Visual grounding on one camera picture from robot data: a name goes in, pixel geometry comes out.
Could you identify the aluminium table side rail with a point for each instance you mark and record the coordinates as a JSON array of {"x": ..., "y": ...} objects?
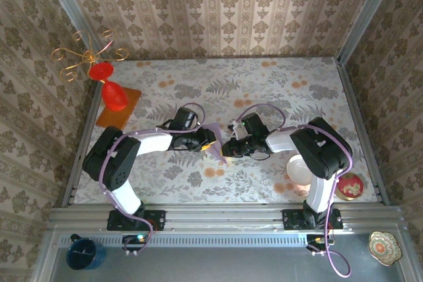
[
  {"x": 88, "y": 115},
  {"x": 352, "y": 97}
]

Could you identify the red round tin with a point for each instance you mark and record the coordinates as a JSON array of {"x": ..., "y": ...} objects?
[{"x": 350, "y": 188}]

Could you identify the dark blue mug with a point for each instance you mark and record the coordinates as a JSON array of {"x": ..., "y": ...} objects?
[{"x": 82, "y": 255}]

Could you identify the orange wooden board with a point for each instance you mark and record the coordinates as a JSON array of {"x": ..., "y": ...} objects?
[{"x": 133, "y": 97}]

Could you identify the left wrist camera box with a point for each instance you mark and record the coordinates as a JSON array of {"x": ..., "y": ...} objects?
[{"x": 185, "y": 119}]

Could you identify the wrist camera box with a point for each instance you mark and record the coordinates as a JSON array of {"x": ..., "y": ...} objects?
[
  {"x": 185, "y": 119},
  {"x": 253, "y": 124}
]

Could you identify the ornate scalloped small dish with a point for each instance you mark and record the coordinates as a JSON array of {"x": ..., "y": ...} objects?
[{"x": 385, "y": 248}]

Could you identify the white ceramic bowl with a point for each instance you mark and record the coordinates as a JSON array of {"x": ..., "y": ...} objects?
[{"x": 295, "y": 171}]

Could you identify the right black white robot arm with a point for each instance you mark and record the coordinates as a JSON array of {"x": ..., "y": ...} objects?
[{"x": 320, "y": 150}]

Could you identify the red plastic goblet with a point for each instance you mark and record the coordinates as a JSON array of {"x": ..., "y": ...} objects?
[{"x": 114, "y": 97}]

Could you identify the floral patterned tablecloth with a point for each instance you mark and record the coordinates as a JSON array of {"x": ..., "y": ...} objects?
[{"x": 211, "y": 189}]

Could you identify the lilac cloth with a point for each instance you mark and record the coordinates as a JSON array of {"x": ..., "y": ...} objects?
[{"x": 218, "y": 154}]

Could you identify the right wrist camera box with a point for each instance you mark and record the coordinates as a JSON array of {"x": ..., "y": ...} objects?
[{"x": 253, "y": 124}]

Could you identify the aluminium front frame rail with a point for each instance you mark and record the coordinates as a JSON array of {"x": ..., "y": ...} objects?
[{"x": 224, "y": 217}]

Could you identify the grey metal shelf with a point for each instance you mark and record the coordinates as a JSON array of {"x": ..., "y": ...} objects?
[{"x": 231, "y": 265}]

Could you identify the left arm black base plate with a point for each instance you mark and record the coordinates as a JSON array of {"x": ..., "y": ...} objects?
[{"x": 155, "y": 221}]

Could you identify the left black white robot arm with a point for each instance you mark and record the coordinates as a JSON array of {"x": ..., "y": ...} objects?
[{"x": 112, "y": 160}]

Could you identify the small black controller board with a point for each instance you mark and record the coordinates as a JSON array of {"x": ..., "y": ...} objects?
[
  {"x": 135, "y": 242},
  {"x": 319, "y": 242}
]

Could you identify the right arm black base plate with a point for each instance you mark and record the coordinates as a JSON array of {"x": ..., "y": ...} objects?
[{"x": 291, "y": 219}]

